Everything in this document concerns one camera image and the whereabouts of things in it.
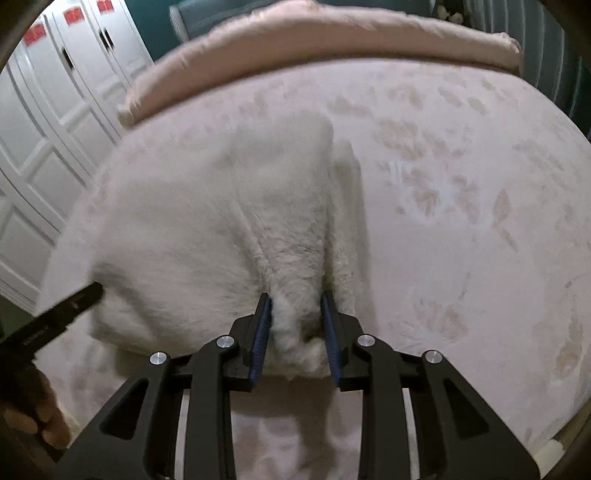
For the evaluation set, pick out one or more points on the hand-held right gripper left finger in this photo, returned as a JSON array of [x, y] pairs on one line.
[[261, 344]]

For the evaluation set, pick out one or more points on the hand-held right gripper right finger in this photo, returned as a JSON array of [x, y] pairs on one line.
[[330, 344]]

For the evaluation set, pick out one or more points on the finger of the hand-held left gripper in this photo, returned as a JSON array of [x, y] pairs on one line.
[[69, 309]]

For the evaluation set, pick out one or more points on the white fluffy garment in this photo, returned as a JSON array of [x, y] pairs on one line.
[[194, 240]]

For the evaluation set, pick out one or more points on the person's left hand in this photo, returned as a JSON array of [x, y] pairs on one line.
[[44, 410]]

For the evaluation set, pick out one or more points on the leaf print bed sheet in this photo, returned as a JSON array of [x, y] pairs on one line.
[[452, 221]]

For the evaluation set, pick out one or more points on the white panelled wardrobe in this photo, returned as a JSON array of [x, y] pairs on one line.
[[41, 138]]

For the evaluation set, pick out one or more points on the red sticker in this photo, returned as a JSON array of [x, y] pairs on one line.
[[74, 16], [35, 35], [105, 6]]

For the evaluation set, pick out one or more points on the pink pillow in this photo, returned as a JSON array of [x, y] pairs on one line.
[[323, 37]]

